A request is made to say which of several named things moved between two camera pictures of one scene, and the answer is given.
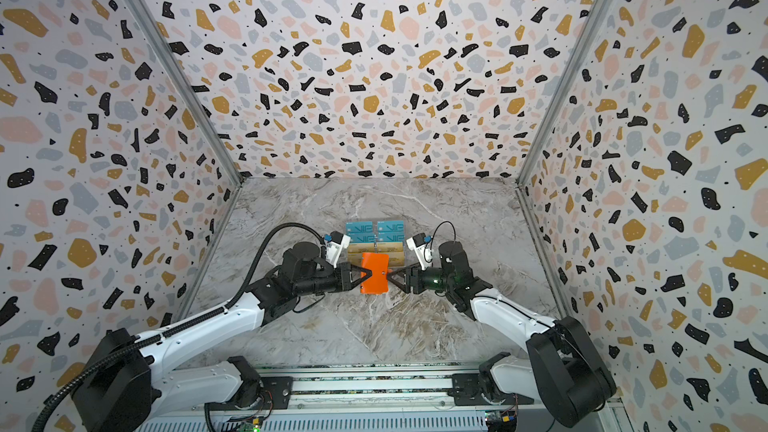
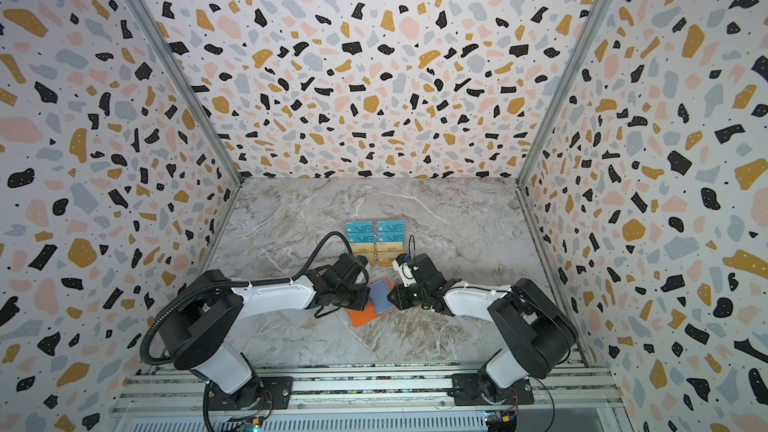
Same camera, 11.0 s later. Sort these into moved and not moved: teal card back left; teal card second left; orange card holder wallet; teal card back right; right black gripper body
Moved: orange card holder wallet; right black gripper body
Not moved: teal card back right; teal card second left; teal card back left
